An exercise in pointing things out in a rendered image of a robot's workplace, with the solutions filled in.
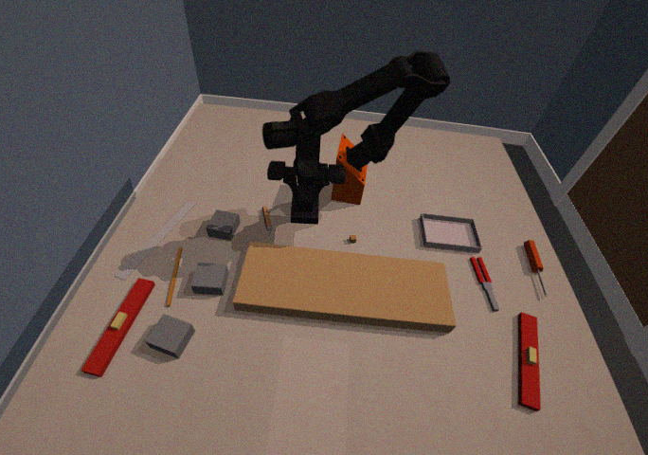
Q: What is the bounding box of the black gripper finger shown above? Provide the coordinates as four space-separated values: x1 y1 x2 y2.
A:
314 180 330 203
283 175 297 203

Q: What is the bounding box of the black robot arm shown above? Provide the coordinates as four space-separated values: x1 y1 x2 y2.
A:
262 50 450 186

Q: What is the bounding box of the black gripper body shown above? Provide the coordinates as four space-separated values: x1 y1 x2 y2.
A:
267 145 346 184

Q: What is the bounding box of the red flat bar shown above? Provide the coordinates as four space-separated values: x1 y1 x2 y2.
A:
518 312 541 411
81 278 155 377

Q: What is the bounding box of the tan wooden floor panel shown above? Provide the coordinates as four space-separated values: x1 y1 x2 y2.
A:
233 242 457 333

